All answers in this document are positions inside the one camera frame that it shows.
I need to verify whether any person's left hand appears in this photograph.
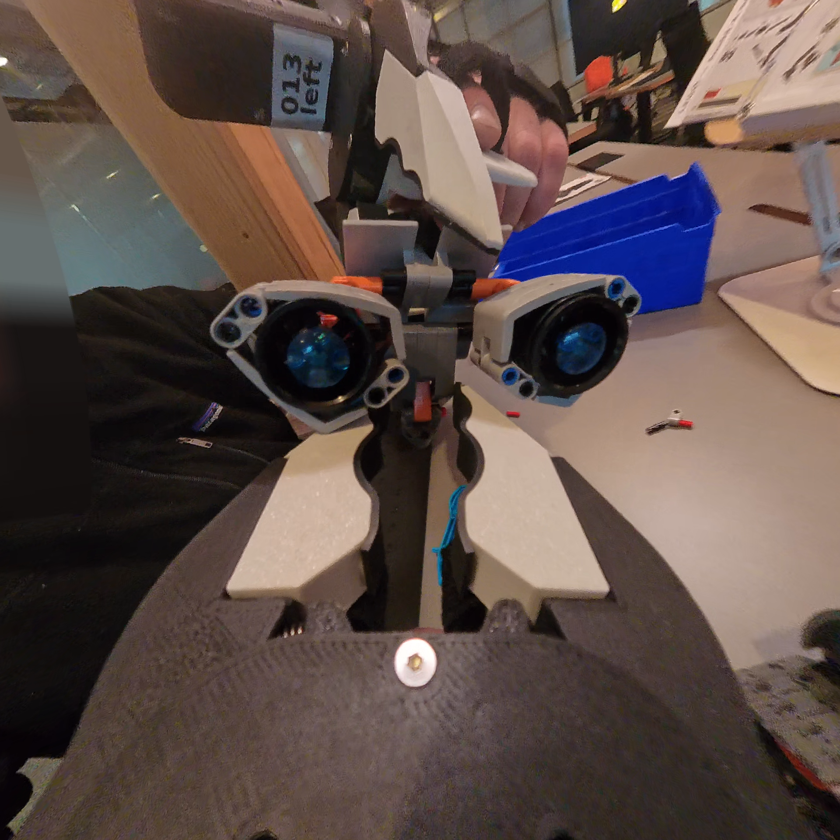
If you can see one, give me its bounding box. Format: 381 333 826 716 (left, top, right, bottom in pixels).
440 46 572 237

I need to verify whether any wooden pillar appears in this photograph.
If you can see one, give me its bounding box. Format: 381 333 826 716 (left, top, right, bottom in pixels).
27 0 349 292

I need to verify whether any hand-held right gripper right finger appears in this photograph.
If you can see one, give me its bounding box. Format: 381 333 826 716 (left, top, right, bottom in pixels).
453 392 611 607

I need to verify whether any white articulated holder stand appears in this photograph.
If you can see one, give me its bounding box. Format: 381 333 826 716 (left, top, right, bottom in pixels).
720 138 840 395

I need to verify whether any white instruction booklet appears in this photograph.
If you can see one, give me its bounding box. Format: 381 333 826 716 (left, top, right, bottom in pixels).
663 0 840 148

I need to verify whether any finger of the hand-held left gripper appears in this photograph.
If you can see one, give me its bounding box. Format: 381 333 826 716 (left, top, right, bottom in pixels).
479 142 539 191
374 50 506 250

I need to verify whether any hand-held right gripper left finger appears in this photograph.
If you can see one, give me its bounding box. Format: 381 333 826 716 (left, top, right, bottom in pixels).
226 423 384 605

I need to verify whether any blue plastic bin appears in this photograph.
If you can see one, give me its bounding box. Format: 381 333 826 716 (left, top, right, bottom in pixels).
493 161 723 316

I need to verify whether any grey orange tracked toy robot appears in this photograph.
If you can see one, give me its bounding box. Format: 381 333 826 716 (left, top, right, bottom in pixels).
735 607 840 769

